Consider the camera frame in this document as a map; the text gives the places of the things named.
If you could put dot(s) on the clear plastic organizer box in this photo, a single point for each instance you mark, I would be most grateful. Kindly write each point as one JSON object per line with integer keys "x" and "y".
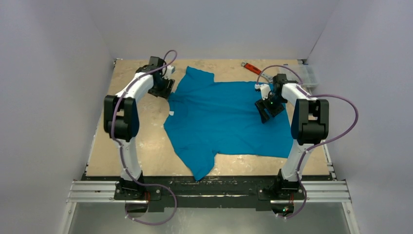
{"x": 306, "y": 73}

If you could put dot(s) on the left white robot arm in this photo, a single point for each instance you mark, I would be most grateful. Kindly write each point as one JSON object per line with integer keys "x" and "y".
{"x": 121, "y": 119}

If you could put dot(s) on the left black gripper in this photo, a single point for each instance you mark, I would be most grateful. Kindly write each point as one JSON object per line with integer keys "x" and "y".
{"x": 165, "y": 92}

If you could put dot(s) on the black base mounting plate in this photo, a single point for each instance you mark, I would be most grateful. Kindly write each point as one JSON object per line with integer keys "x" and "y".
{"x": 159, "y": 195}

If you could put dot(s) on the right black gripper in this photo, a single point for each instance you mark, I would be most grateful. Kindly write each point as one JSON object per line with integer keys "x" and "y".
{"x": 267, "y": 109}

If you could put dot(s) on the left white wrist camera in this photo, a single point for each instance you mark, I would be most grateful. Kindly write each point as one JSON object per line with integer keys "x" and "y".
{"x": 169, "y": 71}

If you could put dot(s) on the blue t-shirt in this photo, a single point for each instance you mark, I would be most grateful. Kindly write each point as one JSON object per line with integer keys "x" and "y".
{"x": 209, "y": 118}

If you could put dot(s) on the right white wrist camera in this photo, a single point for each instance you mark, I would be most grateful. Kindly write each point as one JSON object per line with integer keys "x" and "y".
{"x": 264, "y": 89}

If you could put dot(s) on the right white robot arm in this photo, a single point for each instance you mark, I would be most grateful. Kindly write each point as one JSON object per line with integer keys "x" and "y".
{"x": 309, "y": 126}

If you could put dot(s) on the red handled adjustable wrench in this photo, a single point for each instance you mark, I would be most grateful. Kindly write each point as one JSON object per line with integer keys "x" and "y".
{"x": 256, "y": 70}

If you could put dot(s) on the aluminium rail frame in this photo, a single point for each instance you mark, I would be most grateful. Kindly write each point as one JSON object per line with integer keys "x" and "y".
{"x": 105, "y": 191}

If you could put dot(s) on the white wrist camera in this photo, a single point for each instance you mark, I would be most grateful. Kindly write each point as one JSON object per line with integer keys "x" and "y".
{"x": 169, "y": 71}
{"x": 264, "y": 89}

